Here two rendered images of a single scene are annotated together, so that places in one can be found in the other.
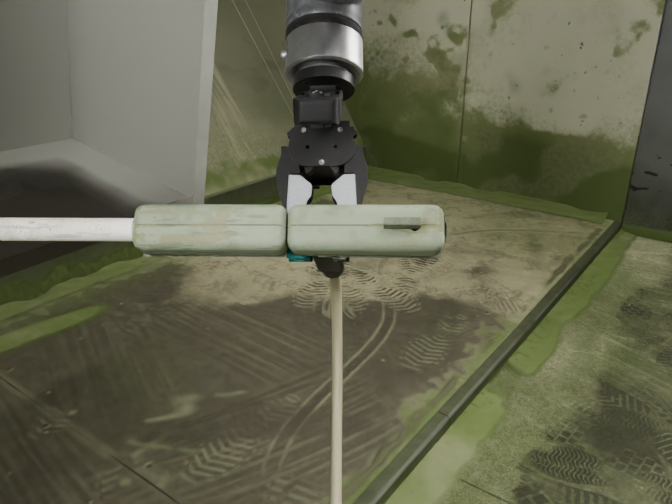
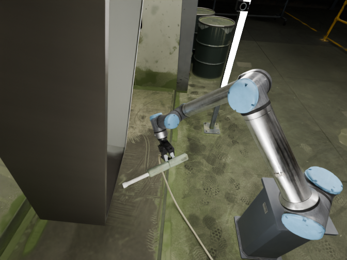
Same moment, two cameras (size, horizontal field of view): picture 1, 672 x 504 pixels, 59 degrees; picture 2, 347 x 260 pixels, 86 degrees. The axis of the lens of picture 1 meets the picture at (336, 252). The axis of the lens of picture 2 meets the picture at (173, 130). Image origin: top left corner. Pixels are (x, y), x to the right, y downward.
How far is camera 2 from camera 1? 99 cm
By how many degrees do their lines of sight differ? 36
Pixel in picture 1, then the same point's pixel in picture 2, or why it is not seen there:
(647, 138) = (179, 72)
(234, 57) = not seen: hidden behind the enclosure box
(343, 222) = (176, 161)
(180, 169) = (119, 143)
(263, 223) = (167, 166)
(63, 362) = not seen: hidden behind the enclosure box
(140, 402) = not seen: hidden behind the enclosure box
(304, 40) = (160, 135)
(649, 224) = (181, 90)
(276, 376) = (135, 163)
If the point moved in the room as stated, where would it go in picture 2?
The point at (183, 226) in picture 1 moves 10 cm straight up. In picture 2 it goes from (156, 172) to (156, 162)
